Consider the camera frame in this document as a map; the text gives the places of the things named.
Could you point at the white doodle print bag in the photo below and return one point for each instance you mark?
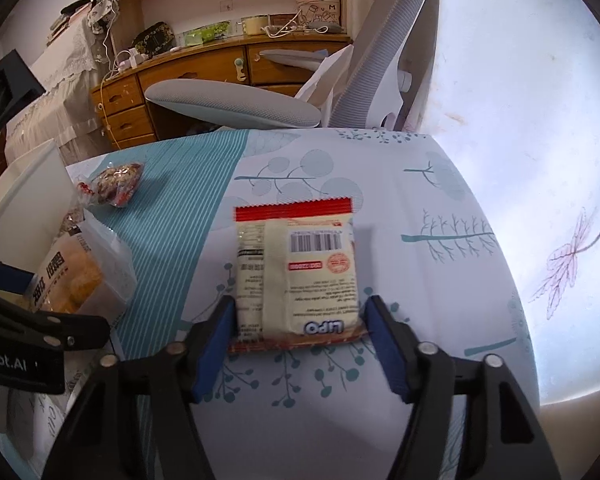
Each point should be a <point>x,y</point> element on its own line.
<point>320,12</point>

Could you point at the dark grey panel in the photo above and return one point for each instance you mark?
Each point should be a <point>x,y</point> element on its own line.
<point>7,90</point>

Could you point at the white plastic bin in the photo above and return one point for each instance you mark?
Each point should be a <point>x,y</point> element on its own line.
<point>25,195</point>

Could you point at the grey office chair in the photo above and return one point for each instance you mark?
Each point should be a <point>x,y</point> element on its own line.
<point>230,102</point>

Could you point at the white leaf print curtain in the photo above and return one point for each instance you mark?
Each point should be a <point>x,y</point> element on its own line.
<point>505,110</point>

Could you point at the cream cup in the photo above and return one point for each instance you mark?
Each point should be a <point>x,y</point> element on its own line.
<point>254,25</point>

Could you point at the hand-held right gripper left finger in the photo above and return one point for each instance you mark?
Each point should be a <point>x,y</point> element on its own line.
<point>215,345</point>

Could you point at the white patterned hanging bag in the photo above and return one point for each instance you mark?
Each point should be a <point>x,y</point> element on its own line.
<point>102,15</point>

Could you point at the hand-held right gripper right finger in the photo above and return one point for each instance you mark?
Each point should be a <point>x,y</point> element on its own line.
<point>385,345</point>

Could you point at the leaf print tablecloth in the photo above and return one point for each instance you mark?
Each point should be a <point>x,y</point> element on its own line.
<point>330,410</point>

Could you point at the white printed packet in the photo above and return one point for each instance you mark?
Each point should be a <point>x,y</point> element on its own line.
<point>40,425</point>

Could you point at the clear orange bread packet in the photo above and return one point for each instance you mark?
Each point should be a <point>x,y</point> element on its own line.
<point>70,270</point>

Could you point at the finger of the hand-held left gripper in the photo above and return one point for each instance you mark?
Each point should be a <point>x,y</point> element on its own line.
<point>7,277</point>

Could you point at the white lace cover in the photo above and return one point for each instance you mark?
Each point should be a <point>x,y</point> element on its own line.
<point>65,60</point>

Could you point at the wooden bookshelf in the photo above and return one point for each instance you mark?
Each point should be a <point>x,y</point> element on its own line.
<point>190,5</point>

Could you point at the green packet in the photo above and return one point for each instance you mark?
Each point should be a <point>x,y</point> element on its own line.
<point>215,31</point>
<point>190,37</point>

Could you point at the white plastic bag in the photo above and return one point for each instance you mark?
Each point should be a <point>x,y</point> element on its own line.
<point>325,85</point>

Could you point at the white red-edged snack packet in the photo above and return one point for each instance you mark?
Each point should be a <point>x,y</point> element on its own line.
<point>300,270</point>

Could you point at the wooden desk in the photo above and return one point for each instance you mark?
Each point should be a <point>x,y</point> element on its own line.
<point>200,67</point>

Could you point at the black patterned pouch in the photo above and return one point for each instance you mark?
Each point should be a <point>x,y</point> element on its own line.
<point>152,37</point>

